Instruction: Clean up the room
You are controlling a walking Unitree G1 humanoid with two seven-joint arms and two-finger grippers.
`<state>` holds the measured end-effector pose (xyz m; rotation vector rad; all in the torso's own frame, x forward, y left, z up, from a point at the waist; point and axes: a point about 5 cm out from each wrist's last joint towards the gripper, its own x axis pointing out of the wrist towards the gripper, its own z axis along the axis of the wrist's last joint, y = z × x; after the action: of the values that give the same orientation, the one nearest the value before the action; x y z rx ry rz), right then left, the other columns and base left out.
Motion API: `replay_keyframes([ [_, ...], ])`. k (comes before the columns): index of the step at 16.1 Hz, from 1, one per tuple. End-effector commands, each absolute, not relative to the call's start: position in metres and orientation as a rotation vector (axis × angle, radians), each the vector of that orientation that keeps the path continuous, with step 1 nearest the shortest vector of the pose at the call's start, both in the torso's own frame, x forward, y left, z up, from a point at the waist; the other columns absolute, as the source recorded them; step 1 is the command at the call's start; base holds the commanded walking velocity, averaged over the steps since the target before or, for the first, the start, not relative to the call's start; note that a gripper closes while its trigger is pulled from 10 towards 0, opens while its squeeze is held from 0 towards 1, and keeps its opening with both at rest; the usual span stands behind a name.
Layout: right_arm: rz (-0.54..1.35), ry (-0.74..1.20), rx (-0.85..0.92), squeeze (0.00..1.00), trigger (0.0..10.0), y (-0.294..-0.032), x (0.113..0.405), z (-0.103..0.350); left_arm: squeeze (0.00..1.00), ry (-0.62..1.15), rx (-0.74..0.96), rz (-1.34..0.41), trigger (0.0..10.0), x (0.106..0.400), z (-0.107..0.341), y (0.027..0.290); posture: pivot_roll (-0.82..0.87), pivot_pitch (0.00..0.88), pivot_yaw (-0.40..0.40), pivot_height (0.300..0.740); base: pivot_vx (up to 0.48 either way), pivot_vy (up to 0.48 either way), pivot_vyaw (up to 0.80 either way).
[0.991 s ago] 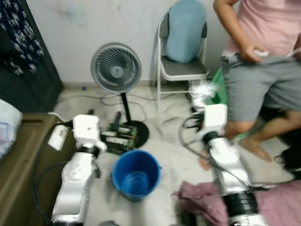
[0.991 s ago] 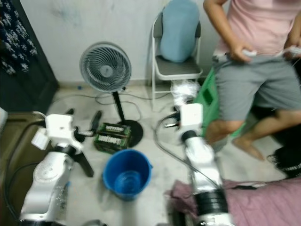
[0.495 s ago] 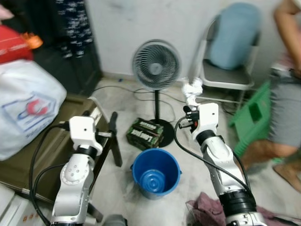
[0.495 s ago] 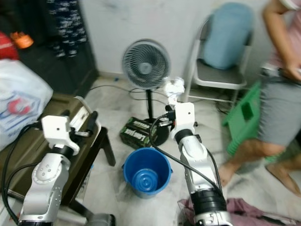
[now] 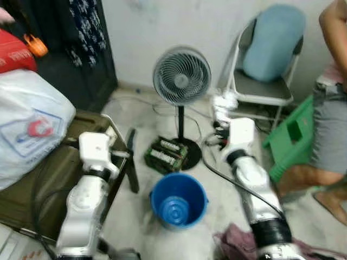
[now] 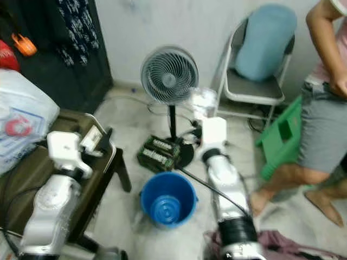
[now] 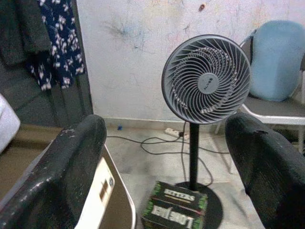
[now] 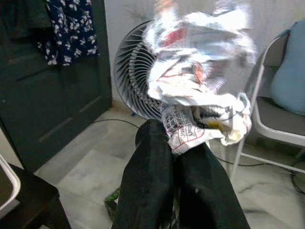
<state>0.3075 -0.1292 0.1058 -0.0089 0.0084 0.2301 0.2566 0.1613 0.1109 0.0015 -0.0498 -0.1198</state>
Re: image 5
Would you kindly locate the white standing fan black stand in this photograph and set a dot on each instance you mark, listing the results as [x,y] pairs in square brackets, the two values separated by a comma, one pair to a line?
[181,76]

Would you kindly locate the small white adapter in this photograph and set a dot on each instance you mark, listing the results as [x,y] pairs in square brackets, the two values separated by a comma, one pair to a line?
[111,135]

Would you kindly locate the light blue cushion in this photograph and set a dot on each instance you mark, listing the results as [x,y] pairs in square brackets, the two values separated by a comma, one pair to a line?
[274,43]

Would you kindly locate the blue plastic bucket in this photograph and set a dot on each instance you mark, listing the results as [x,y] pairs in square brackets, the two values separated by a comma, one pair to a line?
[179,200]

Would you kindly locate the black and green box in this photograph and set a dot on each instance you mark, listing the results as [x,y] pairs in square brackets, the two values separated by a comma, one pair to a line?
[165,155]

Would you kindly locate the small orange object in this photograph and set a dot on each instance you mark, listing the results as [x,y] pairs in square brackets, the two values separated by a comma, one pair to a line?
[35,46]

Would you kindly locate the person in grey shorts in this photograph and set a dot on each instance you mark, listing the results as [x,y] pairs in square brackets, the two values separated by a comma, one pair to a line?
[328,130]

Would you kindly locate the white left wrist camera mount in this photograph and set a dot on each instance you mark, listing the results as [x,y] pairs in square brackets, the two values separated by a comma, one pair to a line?
[97,149]

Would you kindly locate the white printed plastic bag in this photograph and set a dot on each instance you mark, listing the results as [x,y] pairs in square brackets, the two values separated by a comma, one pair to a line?
[30,130]

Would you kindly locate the dark olive table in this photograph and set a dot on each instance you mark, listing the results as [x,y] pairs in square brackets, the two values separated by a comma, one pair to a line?
[43,184]

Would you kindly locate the crumpled purple cloth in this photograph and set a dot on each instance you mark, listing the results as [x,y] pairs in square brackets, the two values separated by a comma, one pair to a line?
[233,244]

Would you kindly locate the grey folding chair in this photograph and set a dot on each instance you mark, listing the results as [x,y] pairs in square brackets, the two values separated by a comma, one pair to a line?
[255,89]

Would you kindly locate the red bag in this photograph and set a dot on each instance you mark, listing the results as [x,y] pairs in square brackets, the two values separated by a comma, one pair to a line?
[15,51]

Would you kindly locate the white paper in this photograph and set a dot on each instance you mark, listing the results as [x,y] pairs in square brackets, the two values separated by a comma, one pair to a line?
[223,104]

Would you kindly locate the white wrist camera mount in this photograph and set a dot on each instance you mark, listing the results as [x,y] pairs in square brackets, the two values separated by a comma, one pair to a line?
[242,135]
[97,149]

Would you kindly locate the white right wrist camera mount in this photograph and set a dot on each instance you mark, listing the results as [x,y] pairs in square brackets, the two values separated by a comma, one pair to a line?
[242,135]

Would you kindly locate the black wardrobe with floral cloth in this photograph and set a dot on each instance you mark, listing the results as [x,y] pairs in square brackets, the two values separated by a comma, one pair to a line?
[70,59]

